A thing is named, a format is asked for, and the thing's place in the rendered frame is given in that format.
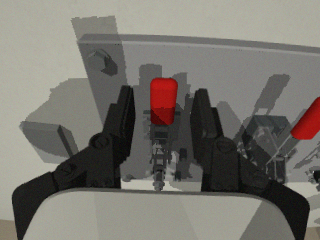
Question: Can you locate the grey fixture plate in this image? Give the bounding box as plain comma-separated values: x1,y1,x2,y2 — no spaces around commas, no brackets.
77,34,320,183

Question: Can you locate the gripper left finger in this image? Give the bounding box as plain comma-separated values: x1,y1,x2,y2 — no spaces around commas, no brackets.
12,86,136,240

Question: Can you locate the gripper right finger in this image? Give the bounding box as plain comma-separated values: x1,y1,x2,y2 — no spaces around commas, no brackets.
190,88,310,240

